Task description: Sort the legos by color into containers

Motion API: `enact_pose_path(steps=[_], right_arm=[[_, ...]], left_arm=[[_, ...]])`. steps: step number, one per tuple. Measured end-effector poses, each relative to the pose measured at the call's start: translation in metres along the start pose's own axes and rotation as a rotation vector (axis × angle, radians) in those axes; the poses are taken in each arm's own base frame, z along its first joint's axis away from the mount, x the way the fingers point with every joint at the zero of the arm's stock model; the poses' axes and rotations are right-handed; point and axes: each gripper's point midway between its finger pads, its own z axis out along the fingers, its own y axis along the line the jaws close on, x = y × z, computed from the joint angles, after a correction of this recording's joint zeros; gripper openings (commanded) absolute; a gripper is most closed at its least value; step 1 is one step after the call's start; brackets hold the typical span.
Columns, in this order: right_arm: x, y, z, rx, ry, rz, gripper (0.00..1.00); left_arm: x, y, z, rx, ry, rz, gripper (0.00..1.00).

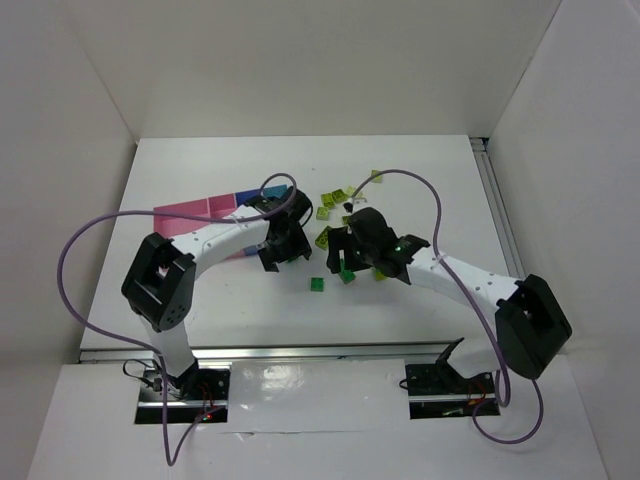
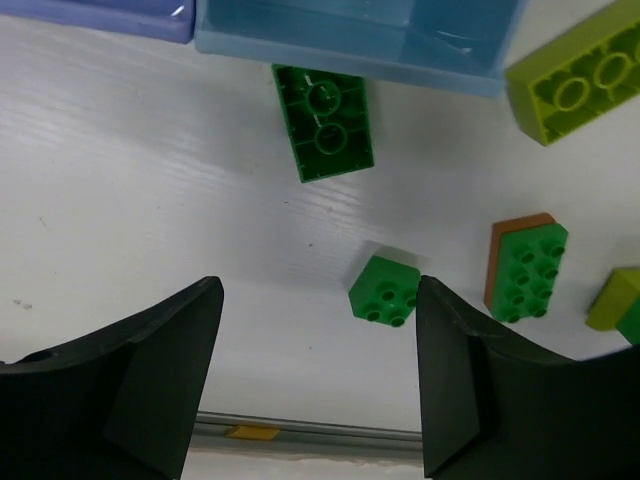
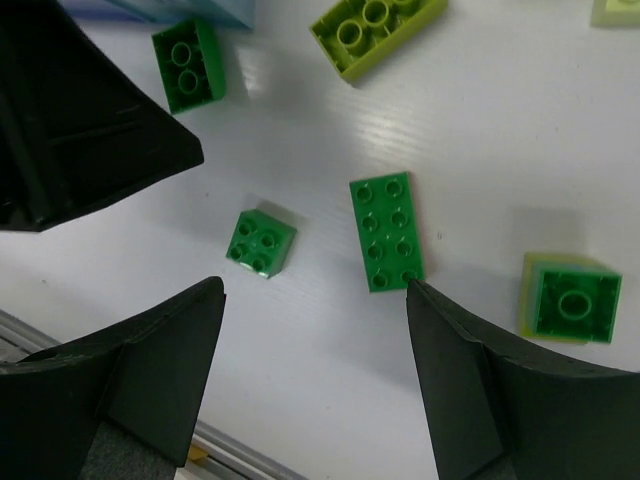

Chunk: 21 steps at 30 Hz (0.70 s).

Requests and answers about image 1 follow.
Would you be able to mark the lone pale lime lego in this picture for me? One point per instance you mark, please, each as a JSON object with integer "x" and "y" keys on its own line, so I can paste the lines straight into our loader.
{"x": 377, "y": 176}

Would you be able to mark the aluminium rail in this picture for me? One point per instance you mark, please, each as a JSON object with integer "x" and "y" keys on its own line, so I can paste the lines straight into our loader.
{"x": 484, "y": 204}
{"x": 284, "y": 352}

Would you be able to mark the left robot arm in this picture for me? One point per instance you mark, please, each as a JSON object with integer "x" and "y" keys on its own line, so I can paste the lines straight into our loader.
{"x": 160, "y": 282}

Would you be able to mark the purple blue container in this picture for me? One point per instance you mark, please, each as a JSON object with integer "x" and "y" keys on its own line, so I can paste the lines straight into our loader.
{"x": 247, "y": 198}

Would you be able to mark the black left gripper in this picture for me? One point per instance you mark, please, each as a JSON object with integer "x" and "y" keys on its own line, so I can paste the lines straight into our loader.
{"x": 286, "y": 248}

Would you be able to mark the pink container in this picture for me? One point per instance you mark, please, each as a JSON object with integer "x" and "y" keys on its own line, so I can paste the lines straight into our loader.
{"x": 211, "y": 207}

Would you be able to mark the lime long lego brick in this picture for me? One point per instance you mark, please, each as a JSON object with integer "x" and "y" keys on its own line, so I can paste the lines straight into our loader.
{"x": 322, "y": 240}

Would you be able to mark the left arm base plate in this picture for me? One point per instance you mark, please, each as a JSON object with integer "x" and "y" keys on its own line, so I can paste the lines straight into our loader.
{"x": 208, "y": 396}

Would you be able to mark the lime sloped lego brick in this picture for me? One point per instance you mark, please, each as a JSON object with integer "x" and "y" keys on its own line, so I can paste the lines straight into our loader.
{"x": 352, "y": 193}

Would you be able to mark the green long lego brick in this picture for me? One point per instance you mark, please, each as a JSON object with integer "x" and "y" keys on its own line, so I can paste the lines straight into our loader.
{"x": 347, "y": 276}

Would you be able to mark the lime lego brick upside down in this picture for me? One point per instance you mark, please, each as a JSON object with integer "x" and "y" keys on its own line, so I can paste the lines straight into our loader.
{"x": 338, "y": 194}

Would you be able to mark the aluminium rail front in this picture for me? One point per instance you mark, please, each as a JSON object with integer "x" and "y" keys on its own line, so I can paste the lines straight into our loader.
{"x": 284, "y": 352}

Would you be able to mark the green small lego brick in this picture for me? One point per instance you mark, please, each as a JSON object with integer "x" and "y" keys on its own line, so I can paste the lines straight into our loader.
{"x": 317, "y": 284}

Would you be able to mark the lime lego brick left edge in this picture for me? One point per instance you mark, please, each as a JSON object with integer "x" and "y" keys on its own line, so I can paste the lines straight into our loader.
{"x": 327, "y": 200}

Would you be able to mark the aluminium rail right side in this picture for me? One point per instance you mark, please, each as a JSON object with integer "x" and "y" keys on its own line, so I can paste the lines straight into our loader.
{"x": 484, "y": 204}

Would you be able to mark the pale lime sloped lego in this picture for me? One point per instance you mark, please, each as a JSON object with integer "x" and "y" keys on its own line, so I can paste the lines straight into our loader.
{"x": 322, "y": 214}

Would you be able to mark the light blue container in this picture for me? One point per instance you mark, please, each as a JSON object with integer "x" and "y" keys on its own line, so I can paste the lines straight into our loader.
{"x": 274, "y": 192}

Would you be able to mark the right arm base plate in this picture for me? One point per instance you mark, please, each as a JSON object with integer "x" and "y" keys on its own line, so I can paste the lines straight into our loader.
{"x": 437, "y": 392}

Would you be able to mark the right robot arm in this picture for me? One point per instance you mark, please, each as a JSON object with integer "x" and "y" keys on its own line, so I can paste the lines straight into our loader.
{"x": 524, "y": 325}

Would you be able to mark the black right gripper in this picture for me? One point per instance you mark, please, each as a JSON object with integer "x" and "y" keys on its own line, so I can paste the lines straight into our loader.
{"x": 343, "y": 248}

